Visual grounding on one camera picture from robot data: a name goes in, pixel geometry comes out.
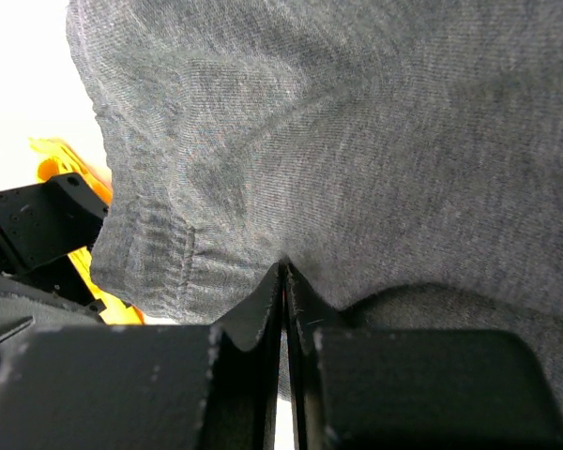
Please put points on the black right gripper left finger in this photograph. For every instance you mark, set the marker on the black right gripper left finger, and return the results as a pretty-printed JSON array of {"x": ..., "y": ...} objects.
[{"x": 148, "y": 386}]

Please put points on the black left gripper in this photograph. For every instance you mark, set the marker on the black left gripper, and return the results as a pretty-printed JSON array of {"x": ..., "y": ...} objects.
[{"x": 38, "y": 229}]

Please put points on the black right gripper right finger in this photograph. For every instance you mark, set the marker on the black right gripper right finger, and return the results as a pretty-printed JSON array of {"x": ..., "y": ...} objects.
[{"x": 371, "y": 388}]

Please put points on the yellow shorts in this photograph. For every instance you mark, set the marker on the yellow shorts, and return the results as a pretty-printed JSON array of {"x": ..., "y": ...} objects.
[{"x": 57, "y": 157}]

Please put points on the grey shorts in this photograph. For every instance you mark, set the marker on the grey shorts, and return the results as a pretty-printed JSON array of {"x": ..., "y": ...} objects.
[{"x": 405, "y": 156}]

